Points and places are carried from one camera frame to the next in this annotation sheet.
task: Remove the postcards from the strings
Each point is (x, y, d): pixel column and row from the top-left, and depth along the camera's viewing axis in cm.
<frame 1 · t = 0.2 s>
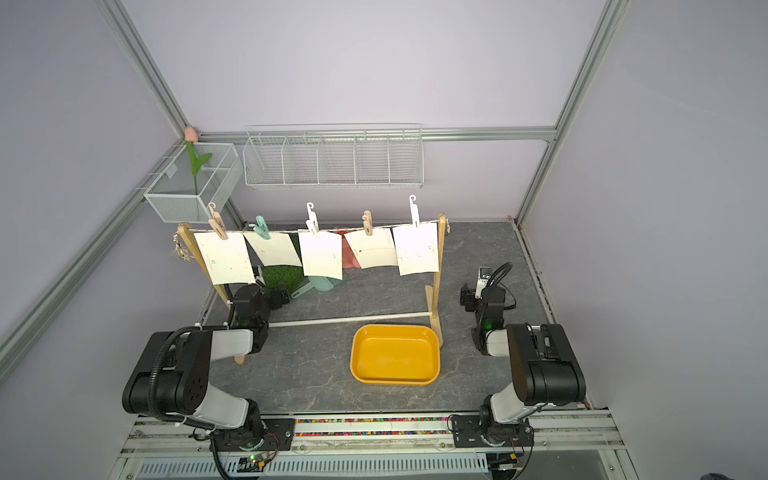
left hand: (267, 284, 93), fingers open
right hand: (480, 282, 94), fingers open
yellow plastic tray: (395, 355, 88), on the table
green dustpan brush: (319, 283, 104), on the table

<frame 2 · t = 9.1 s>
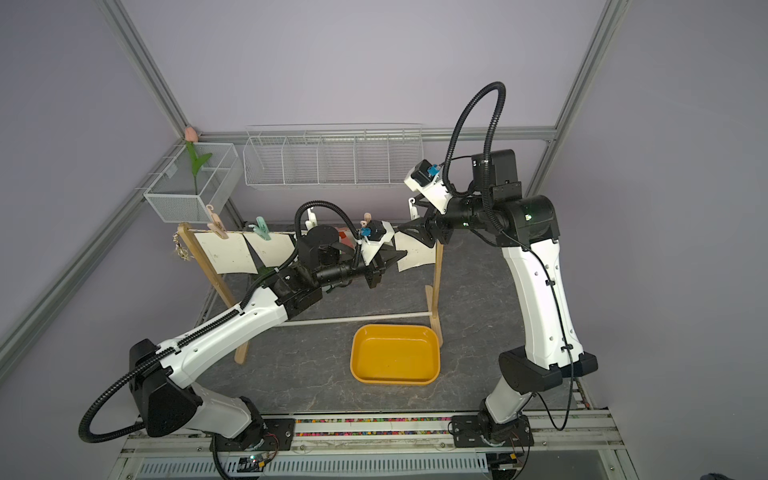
left hand: (404, 253, 65), fingers closed
right hand: (411, 210, 61), fingers open
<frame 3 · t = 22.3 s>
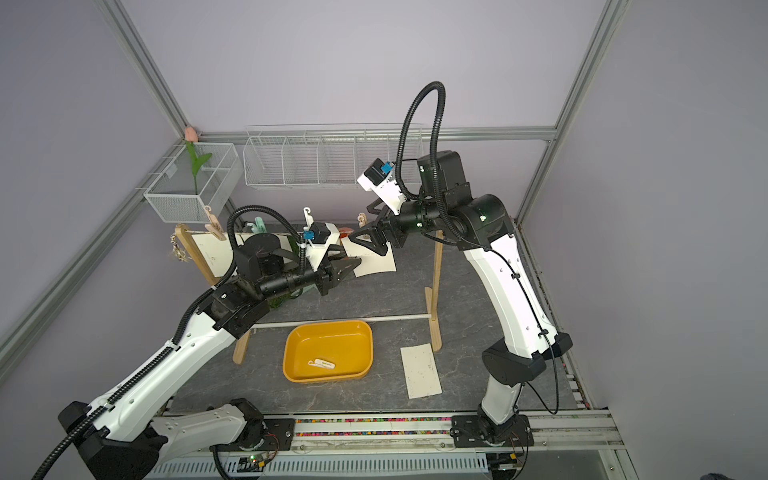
left hand: (354, 256, 63), fingers open
right hand: (362, 220, 59), fingers open
yellow plastic tray: (348, 344, 90), on the table
postcard far right: (421, 371, 86), on the table
white hook clothespin right: (322, 363, 84), point 3 cm above the table
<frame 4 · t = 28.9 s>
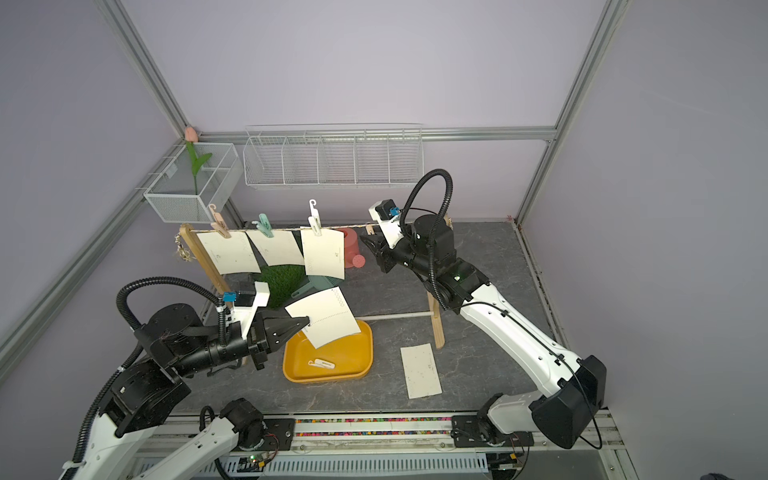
left hand: (305, 323, 54), fingers closed
right hand: (364, 231, 66), fingers closed
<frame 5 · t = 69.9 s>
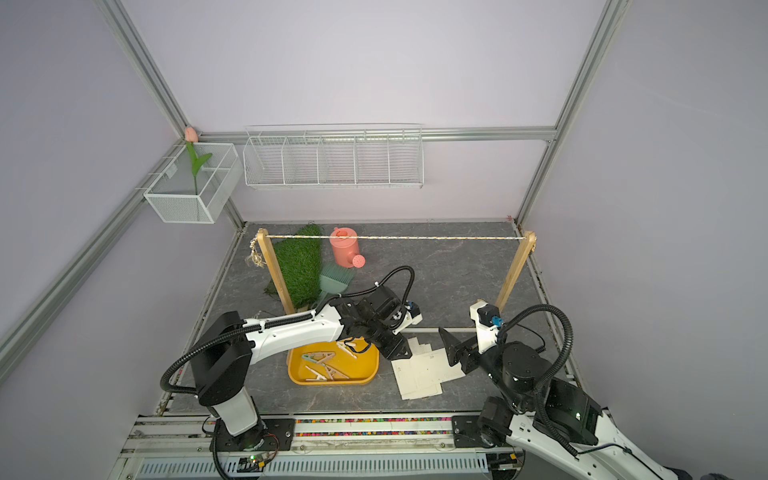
left hand: (406, 355, 77), fingers closed
right hand: (457, 320, 65), fingers open
postcard far left: (435, 366, 87), on the table
postcard: (411, 383, 82), on the table
beige clothespin right: (332, 373, 84), point 2 cm above the table
